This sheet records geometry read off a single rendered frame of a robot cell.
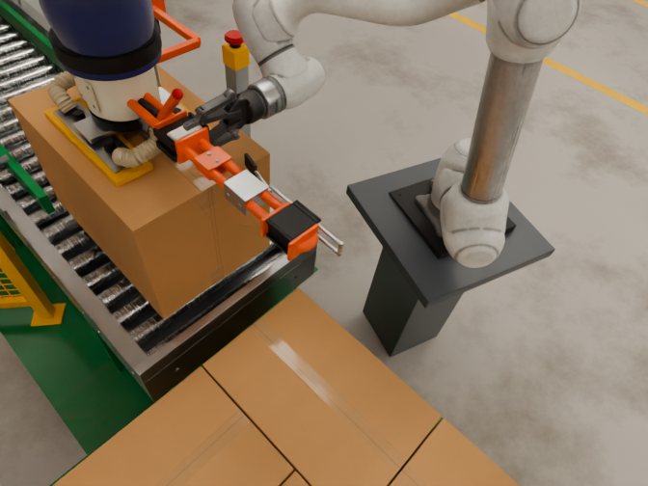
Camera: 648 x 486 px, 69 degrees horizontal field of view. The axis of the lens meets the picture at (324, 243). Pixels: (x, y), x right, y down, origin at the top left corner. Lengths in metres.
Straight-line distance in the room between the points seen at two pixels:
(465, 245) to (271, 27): 0.70
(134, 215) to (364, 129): 2.14
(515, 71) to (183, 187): 0.76
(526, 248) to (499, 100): 0.70
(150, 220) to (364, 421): 0.79
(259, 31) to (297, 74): 0.13
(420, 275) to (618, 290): 1.56
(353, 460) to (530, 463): 0.96
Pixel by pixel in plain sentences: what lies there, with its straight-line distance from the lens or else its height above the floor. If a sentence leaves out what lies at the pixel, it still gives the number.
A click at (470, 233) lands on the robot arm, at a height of 1.00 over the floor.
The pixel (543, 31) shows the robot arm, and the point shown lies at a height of 1.52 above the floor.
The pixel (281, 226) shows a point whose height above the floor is 1.21.
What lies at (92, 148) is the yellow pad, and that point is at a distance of 1.29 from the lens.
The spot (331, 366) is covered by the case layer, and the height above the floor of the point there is 0.54.
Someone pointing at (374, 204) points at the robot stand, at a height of 0.75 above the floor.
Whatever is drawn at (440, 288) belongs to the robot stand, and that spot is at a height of 0.75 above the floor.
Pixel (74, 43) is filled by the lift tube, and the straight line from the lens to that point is 1.14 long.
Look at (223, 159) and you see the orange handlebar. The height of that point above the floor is 1.20.
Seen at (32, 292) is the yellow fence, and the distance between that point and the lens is 2.17.
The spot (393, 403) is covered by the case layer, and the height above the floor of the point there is 0.54.
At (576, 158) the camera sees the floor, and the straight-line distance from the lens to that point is 3.45.
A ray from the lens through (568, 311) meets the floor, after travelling 2.59.
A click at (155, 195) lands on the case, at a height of 1.05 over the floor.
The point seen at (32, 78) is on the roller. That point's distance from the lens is 2.63.
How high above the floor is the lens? 1.89
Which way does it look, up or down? 52 degrees down
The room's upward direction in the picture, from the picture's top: 9 degrees clockwise
